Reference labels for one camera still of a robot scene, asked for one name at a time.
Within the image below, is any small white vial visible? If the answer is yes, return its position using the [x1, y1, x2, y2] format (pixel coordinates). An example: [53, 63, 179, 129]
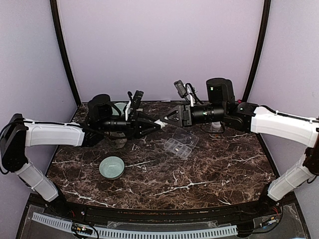
[155, 119, 167, 128]

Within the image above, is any white pill bottle orange label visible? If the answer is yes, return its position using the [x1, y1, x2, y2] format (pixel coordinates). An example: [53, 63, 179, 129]
[209, 122, 223, 137]

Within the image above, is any black front rail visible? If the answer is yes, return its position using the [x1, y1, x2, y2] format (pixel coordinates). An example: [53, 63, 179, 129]
[29, 193, 297, 226]

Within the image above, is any clear plastic pill organizer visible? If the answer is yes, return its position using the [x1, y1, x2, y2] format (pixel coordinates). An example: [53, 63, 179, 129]
[163, 128, 199, 159]

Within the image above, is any right black frame post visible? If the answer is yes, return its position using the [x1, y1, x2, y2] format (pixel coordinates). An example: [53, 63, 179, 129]
[242, 0, 272, 102]

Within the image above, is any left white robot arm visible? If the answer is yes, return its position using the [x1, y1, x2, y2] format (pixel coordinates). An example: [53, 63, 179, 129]
[0, 114, 164, 217]

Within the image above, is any left black frame post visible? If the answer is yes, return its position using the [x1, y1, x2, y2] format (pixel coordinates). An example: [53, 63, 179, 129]
[49, 0, 82, 107]

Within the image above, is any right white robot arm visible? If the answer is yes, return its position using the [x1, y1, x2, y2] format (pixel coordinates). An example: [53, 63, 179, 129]
[158, 102, 319, 216]

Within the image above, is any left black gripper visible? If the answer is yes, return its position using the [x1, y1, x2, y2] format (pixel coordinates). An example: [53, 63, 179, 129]
[99, 111, 161, 140]

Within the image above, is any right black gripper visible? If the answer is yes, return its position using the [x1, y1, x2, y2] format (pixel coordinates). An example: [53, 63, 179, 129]
[159, 103, 226, 128]

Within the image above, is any celadon bowl on plate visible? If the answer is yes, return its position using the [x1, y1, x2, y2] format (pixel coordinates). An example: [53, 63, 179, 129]
[112, 102, 127, 116]

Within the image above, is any white slotted cable duct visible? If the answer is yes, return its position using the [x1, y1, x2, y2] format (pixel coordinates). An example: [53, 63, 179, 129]
[31, 213, 238, 239]

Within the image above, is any white ceramic mug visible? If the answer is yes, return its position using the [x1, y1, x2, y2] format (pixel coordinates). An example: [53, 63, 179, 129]
[105, 132, 127, 149]

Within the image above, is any celadon bowl front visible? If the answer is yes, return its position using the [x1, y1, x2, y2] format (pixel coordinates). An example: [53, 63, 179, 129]
[99, 156, 125, 180]

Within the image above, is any black frame post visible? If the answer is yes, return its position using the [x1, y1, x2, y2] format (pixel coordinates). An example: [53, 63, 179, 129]
[242, 0, 272, 102]
[49, 0, 82, 107]

